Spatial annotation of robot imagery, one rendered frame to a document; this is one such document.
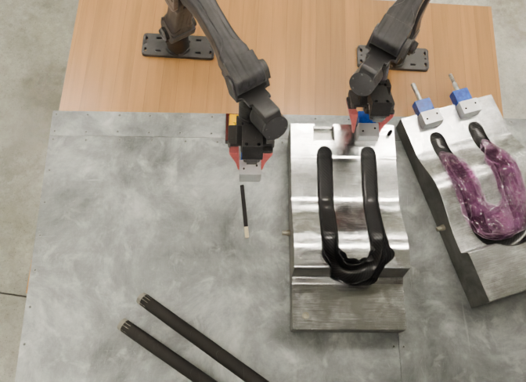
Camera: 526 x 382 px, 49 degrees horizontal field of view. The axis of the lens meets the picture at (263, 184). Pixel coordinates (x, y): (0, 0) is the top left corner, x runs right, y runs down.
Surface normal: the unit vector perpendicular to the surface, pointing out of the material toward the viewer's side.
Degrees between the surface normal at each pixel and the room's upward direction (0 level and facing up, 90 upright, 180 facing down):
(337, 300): 0
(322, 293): 0
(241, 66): 12
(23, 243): 0
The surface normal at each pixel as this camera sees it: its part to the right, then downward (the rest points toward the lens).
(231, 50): 0.14, -0.16
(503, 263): 0.04, -0.34
